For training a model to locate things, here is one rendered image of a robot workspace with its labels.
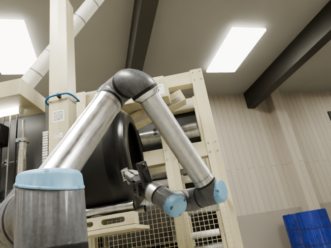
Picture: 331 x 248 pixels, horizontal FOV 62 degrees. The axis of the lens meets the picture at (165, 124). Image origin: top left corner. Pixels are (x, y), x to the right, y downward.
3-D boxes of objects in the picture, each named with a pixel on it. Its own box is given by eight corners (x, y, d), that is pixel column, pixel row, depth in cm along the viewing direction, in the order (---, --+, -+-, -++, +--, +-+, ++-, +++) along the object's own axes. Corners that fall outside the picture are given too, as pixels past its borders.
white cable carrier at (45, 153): (41, 212, 152) (42, 132, 170) (46, 212, 157) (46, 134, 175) (49, 210, 152) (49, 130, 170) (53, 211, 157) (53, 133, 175)
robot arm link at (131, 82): (144, 53, 110) (234, 191, 117) (125, 69, 118) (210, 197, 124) (126, 60, 101) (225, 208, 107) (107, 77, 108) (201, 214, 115)
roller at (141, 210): (89, 212, 169) (91, 215, 172) (88, 220, 166) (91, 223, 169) (145, 203, 167) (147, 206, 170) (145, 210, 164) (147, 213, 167)
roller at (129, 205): (69, 209, 144) (72, 214, 146) (66, 216, 140) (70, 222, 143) (134, 197, 142) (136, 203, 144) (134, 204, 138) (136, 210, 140)
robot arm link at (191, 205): (211, 207, 122) (192, 209, 113) (191, 212, 129) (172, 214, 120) (205, 186, 125) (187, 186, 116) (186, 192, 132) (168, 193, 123)
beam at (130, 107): (85, 111, 200) (84, 93, 205) (98, 124, 223) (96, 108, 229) (168, 95, 196) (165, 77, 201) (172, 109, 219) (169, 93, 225)
